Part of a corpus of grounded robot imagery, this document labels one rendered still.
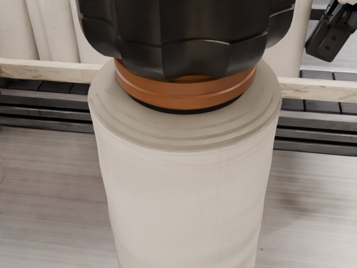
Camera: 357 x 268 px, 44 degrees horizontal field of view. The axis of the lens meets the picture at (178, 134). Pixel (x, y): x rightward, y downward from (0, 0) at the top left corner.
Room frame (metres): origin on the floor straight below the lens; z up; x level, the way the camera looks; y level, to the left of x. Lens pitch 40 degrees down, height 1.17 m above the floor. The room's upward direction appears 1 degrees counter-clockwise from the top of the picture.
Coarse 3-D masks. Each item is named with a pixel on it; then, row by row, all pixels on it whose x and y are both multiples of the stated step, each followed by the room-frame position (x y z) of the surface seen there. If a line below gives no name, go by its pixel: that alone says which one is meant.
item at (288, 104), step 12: (312, 72) 0.45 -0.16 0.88; (324, 72) 0.45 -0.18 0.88; (336, 72) 0.45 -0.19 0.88; (348, 72) 0.45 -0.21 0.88; (0, 84) 0.44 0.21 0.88; (12, 84) 0.44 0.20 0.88; (24, 84) 0.44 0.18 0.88; (36, 84) 0.44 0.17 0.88; (48, 84) 0.44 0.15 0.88; (60, 84) 0.44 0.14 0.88; (72, 84) 0.44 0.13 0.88; (84, 84) 0.44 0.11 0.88; (288, 108) 0.38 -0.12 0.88; (300, 108) 0.38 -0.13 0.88; (312, 108) 0.38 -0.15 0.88; (324, 108) 0.38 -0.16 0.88; (336, 108) 0.38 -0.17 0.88; (348, 108) 0.38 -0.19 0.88
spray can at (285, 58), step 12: (300, 0) 0.41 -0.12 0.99; (312, 0) 0.42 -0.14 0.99; (300, 12) 0.41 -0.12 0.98; (300, 24) 0.41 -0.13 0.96; (288, 36) 0.41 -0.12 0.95; (300, 36) 0.41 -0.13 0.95; (276, 48) 0.41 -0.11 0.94; (288, 48) 0.41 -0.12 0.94; (300, 48) 0.42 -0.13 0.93; (264, 60) 0.42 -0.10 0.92; (276, 60) 0.41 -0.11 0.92; (288, 60) 0.41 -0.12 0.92; (300, 60) 0.42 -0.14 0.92; (276, 72) 0.41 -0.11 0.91; (288, 72) 0.41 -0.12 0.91
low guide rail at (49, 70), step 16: (0, 64) 0.43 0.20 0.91; (16, 64) 0.43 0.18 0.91; (32, 64) 0.43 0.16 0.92; (48, 64) 0.43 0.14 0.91; (64, 64) 0.43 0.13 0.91; (80, 64) 0.43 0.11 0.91; (96, 64) 0.42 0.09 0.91; (48, 80) 0.42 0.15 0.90; (64, 80) 0.42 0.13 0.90; (80, 80) 0.42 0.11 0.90; (288, 80) 0.39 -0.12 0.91; (304, 80) 0.38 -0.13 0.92; (320, 80) 0.38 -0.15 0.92; (288, 96) 0.38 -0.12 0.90; (304, 96) 0.38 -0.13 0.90; (320, 96) 0.38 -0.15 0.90; (336, 96) 0.37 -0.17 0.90; (352, 96) 0.37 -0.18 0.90
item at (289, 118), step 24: (0, 96) 0.42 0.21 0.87; (24, 96) 0.42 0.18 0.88; (48, 96) 0.42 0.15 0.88; (72, 96) 0.42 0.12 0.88; (0, 120) 0.43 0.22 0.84; (24, 120) 0.42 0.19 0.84; (48, 120) 0.42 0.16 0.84; (72, 120) 0.42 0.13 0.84; (288, 120) 0.37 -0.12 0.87; (312, 120) 0.37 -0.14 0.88; (336, 120) 0.36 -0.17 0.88; (288, 144) 0.37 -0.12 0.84; (312, 144) 0.37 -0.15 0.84; (336, 144) 0.37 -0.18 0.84
